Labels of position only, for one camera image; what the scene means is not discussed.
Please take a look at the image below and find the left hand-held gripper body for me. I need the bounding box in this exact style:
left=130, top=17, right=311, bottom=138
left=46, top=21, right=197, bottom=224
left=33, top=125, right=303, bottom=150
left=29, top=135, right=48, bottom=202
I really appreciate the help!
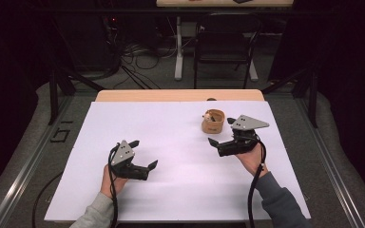
left=109, top=139, right=150, bottom=181

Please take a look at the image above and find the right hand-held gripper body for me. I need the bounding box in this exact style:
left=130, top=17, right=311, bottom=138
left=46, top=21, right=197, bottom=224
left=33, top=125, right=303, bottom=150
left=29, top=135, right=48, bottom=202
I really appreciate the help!
left=217, top=114, right=270, bottom=158

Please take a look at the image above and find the yellow fabric pen holder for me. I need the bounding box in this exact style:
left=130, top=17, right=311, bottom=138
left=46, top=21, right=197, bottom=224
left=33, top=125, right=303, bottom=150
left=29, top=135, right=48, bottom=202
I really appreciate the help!
left=201, top=108, right=226, bottom=135

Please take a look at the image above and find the person's right hand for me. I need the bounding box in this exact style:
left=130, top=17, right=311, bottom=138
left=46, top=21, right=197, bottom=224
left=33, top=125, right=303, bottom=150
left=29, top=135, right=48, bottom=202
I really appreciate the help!
left=236, top=142, right=270, bottom=178

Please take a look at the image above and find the person's left hand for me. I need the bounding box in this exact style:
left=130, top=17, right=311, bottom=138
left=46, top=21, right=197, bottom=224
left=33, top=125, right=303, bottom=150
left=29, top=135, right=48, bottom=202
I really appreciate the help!
left=100, top=164, right=129, bottom=200

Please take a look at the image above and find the white board table cover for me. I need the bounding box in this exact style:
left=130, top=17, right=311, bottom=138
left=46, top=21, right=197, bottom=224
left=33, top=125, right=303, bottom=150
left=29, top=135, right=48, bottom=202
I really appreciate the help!
left=43, top=100, right=312, bottom=222

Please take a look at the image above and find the wooden table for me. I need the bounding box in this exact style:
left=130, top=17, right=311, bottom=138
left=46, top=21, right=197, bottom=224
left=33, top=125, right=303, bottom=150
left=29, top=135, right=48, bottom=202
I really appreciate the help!
left=94, top=88, right=265, bottom=103

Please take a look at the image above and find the black metal stand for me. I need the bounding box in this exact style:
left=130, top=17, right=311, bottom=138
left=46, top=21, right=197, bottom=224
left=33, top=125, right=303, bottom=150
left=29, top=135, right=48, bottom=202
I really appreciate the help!
left=48, top=67, right=106, bottom=126
left=260, top=63, right=319, bottom=129

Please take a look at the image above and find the black chair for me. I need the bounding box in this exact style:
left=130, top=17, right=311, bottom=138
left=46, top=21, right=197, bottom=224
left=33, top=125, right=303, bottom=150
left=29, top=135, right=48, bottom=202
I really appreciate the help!
left=193, top=12, right=264, bottom=89

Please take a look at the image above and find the white-legged desk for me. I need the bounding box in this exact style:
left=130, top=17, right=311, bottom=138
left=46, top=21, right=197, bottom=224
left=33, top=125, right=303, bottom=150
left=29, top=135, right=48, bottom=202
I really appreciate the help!
left=156, top=0, right=294, bottom=82

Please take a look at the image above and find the black equipment case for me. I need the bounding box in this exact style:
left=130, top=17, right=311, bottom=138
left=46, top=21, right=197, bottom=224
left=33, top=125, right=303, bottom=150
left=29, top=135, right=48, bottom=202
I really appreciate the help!
left=53, top=12, right=115, bottom=70

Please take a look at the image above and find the black curtain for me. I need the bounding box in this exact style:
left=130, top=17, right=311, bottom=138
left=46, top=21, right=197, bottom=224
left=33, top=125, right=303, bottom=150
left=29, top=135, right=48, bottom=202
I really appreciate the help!
left=317, top=0, right=365, bottom=200
left=0, top=0, right=46, bottom=203

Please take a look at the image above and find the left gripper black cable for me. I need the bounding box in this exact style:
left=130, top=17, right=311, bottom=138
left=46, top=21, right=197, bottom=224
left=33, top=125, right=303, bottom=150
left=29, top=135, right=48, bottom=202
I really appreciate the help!
left=107, top=142, right=122, bottom=228

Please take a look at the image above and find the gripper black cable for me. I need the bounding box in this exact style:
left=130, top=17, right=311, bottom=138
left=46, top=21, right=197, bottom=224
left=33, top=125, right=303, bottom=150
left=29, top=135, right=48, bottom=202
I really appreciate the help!
left=107, top=142, right=122, bottom=228
left=247, top=136, right=267, bottom=228

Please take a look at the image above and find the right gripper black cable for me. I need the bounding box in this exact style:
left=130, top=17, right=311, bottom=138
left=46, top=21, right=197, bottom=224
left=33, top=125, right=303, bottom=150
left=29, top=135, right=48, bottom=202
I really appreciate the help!
left=247, top=136, right=267, bottom=228

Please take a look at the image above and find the floor cable bundle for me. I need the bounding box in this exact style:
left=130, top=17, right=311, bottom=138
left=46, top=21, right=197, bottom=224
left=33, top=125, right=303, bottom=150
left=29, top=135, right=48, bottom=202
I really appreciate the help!
left=107, top=15, right=179, bottom=89

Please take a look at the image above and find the metal floor rail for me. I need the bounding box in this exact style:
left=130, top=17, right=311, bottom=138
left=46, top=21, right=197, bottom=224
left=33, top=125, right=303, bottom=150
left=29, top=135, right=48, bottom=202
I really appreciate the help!
left=0, top=94, right=74, bottom=228
left=294, top=98, right=365, bottom=228

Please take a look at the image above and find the black floor cable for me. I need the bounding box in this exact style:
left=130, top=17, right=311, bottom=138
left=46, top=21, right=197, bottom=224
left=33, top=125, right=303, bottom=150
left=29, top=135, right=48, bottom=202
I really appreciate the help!
left=31, top=170, right=65, bottom=228

